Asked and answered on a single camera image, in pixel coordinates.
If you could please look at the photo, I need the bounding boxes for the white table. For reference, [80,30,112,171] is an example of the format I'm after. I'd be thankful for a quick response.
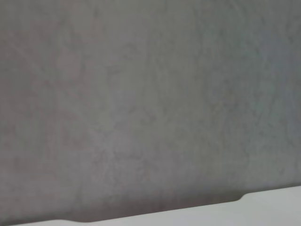
[0,185,301,226]

